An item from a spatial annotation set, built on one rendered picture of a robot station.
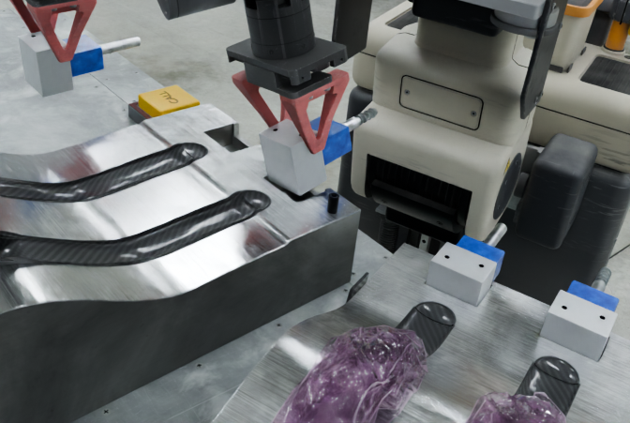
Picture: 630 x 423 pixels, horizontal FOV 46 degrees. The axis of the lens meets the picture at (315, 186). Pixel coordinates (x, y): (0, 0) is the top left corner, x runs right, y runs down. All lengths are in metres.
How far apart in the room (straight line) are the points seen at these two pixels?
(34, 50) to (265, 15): 0.30
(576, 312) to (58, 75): 0.58
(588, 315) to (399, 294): 0.16
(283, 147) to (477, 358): 0.25
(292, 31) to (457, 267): 0.25
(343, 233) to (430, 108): 0.39
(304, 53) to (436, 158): 0.42
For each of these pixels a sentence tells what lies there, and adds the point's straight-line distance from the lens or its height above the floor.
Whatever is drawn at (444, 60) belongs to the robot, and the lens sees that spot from 1.05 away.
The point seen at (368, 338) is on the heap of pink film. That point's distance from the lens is 0.55.
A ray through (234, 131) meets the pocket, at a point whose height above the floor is 0.88.
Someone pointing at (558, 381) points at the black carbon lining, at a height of 0.85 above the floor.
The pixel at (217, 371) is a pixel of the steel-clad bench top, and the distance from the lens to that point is 0.66.
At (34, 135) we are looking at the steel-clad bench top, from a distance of 1.01.
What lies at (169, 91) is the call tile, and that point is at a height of 0.84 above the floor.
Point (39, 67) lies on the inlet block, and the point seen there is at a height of 0.94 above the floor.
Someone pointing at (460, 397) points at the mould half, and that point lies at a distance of 0.55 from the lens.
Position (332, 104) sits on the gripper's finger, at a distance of 0.68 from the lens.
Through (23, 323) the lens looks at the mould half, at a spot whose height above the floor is 0.92.
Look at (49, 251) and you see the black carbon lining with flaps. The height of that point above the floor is 0.91.
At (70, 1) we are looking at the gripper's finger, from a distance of 0.81.
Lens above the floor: 1.29
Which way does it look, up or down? 33 degrees down
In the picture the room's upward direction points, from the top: 6 degrees clockwise
